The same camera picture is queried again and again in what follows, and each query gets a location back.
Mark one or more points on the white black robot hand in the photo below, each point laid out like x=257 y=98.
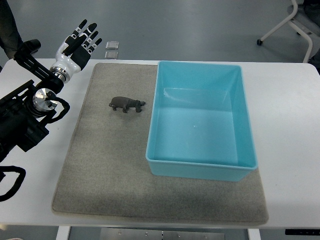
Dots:
x=74 y=53

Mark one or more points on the brown toy hippo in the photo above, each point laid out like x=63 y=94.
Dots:
x=126 y=103

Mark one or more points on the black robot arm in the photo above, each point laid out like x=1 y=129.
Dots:
x=25 y=112

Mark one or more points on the blue plastic box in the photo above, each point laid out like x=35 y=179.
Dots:
x=200 y=126

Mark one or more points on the upper clear floor tile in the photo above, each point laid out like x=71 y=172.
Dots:
x=112 y=45

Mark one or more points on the clear floor tile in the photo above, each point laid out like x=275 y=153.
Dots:
x=111 y=55
x=112 y=45

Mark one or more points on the lower clear floor tile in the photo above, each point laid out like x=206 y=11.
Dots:
x=111 y=55

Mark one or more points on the dark trouser leg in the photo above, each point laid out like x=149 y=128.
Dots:
x=10 y=39

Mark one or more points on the grey felt mat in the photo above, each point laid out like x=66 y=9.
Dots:
x=106 y=176

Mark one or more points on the metal plate under table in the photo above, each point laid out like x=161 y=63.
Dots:
x=150 y=234

